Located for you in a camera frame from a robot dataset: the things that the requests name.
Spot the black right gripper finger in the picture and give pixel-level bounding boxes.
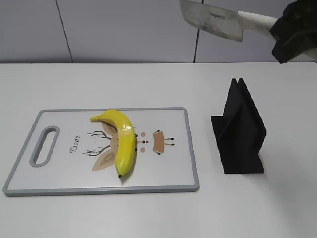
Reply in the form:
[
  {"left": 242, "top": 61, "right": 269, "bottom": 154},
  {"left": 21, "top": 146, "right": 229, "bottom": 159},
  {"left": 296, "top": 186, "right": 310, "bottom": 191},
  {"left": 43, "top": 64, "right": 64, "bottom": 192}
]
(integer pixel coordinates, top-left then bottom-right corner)
[{"left": 270, "top": 0, "right": 317, "bottom": 64}]

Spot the cleaver with white handle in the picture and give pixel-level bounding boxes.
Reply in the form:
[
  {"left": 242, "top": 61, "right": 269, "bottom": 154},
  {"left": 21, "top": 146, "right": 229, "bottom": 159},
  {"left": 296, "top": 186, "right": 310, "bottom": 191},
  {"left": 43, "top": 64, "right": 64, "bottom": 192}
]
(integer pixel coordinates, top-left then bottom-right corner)
[{"left": 180, "top": 0, "right": 277, "bottom": 42}]

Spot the yellow plastic banana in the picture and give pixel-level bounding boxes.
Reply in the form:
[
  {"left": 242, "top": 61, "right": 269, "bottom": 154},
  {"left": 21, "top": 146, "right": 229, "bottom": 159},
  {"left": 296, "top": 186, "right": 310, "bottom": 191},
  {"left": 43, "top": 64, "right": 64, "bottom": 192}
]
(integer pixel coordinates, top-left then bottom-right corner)
[{"left": 90, "top": 110, "right": 136, "bottom": 178}]

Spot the black knife stand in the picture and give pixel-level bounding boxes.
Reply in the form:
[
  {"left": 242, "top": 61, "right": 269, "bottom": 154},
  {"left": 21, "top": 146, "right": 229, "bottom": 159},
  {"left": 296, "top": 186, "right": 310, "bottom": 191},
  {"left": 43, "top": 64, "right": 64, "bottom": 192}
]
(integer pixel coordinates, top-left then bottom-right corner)
[{"left": 211, "top": 78, "right": 266, "bottom": 174}]

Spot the white grey-rimmed cutting board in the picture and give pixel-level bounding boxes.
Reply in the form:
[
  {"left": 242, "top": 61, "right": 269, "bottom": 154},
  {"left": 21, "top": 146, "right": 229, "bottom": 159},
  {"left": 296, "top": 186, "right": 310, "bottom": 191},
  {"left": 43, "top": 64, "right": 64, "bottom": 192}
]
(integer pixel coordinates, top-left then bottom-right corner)
[{"left": 3, "top": 107, "right": 199, "bottom": 197}]

